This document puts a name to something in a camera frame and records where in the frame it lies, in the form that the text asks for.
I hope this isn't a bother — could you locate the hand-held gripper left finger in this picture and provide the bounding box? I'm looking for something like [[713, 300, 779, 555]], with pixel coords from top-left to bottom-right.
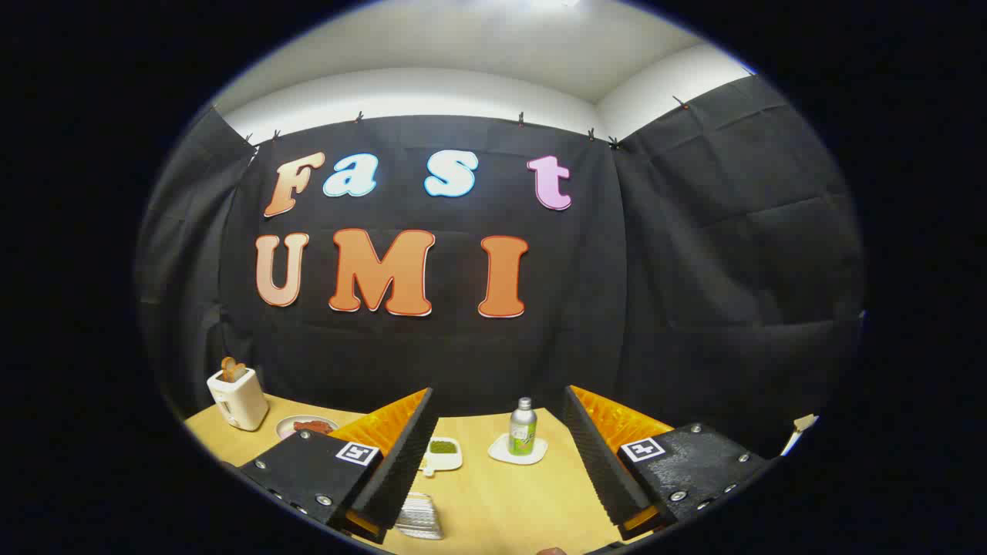
[[239, 388, 439, 544]]

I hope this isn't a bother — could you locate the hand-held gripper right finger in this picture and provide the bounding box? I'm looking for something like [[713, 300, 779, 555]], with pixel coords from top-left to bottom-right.
[[563, 385, 772, 540]]

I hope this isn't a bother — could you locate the white divided dish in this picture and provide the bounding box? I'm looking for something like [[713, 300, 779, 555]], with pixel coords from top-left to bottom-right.
[[420, 437, 463, 477]]

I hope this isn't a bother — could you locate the metal drain basket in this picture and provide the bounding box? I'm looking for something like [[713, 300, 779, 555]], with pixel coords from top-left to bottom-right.
[[393, 492, 444, 540]]

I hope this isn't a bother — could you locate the silver bottle green label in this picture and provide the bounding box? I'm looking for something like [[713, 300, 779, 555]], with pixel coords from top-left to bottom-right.
[[509, 397, 538, 457]]

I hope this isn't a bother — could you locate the white square coaster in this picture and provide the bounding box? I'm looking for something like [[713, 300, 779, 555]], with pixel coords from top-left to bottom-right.
[[487, 433, 549, 466]]

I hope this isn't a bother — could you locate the oval white plate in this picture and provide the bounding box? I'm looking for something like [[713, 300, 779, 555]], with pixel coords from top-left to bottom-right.
[[275, 415, 340, 442]]

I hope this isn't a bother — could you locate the black backdrop cloth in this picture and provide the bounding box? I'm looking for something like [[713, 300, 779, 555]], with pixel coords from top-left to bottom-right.
[[135, 76, 868, 456]]

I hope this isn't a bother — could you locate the white toaster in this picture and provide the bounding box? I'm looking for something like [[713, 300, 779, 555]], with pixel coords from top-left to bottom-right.
[[207, 368, 269, 432]]

